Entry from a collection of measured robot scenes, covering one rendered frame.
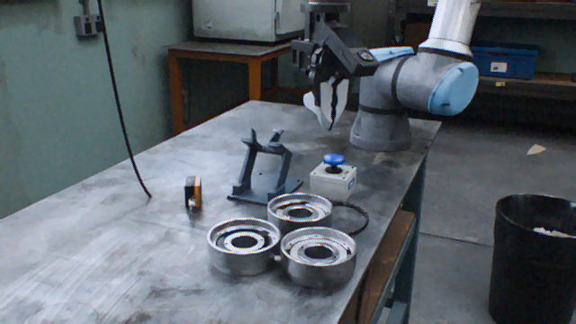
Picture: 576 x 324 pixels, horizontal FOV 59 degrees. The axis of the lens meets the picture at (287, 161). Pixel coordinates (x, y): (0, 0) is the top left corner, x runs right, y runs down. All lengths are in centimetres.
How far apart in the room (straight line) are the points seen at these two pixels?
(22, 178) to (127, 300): 186
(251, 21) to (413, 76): 199
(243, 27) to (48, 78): 113
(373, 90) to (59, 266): 75
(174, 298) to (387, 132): 69
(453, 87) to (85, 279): 76
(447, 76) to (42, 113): 190
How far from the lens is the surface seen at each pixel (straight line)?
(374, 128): 121
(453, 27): 114
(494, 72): 421
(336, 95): 88
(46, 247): 86
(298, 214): 85
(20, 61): 246
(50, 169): 263
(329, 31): 83
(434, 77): 111
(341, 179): 92
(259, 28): 301
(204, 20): 319
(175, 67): 307
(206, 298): 69
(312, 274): 68
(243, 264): 70
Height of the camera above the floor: 120
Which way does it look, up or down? 21 degrees down
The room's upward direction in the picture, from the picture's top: 1 degrees clockwise
